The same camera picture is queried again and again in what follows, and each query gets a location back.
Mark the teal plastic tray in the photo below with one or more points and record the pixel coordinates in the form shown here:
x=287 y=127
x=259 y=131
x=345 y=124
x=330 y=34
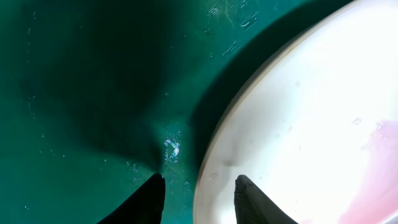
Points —
x=98 y=95

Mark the white plate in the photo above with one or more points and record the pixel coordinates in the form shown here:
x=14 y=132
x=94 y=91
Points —
x=315 y=127

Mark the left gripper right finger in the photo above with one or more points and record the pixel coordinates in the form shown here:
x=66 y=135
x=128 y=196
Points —
x=253 y=206

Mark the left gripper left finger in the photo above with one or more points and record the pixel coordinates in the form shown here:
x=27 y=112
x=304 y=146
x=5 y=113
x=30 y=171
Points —
x=144 y=206

